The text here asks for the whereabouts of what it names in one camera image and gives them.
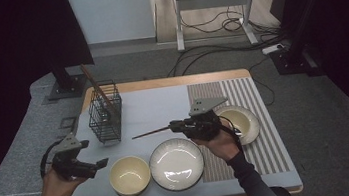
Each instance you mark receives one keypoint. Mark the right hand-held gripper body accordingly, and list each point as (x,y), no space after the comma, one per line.
(203,128)

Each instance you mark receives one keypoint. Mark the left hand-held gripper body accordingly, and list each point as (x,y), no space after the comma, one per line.
(70,168)

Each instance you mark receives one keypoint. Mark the cream bowl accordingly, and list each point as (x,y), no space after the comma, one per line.
(130,177)
(242,120)

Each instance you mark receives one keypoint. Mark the white plate with dark rim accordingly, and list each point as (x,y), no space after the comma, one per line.
(255,123)
(177,164)

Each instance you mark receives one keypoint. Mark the person's right hand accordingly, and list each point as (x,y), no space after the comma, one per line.
(224,147)

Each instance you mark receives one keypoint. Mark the person's left hand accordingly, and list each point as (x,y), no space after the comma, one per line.
(53,193)

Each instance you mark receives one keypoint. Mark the blue-grey table mat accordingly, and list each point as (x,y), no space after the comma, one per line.
(150,111)

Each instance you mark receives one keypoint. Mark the brown white striped placemat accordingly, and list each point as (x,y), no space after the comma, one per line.
(264,161)

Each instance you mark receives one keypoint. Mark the black metal stand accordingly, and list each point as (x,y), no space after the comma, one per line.
(67,87)
(289,62)

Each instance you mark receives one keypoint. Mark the white power strip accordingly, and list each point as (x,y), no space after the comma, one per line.
(273,49)

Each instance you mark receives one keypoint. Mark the white desk with metal legs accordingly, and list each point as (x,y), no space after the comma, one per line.
(211,1)

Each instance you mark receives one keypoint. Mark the dark floor socket frame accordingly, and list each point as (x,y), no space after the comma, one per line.
(67,123)

